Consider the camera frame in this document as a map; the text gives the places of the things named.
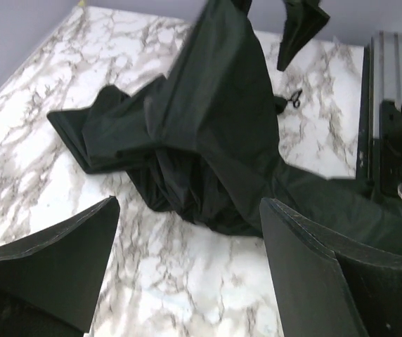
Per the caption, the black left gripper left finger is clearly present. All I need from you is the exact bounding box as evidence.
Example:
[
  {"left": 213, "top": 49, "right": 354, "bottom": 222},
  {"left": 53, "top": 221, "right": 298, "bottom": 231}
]
[{"left": 0, "top": 197, "right": 120, "bottom": 336}]

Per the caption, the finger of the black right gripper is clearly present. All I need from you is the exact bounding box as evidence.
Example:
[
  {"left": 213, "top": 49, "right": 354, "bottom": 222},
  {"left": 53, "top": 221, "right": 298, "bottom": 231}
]
[{"left": 277, "top": 0, "right": 330, "bottom": 70}]

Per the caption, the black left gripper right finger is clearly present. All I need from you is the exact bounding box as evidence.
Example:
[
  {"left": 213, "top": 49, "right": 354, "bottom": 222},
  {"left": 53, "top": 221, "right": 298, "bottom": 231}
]
[{"left": 260, "top": 199, "right": 402, "bottom": 337}]

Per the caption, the dark green folding umbrella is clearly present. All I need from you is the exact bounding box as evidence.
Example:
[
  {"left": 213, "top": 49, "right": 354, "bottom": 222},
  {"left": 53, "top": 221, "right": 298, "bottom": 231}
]
[{"left": 47, "top": 1, "right": 402, "bottom": 255}]

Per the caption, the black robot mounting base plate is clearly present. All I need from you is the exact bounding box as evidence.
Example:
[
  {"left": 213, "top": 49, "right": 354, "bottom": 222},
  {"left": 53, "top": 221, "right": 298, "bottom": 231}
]
[{"left": 356, "top": 32, "right": 402, "bottom": 200}]

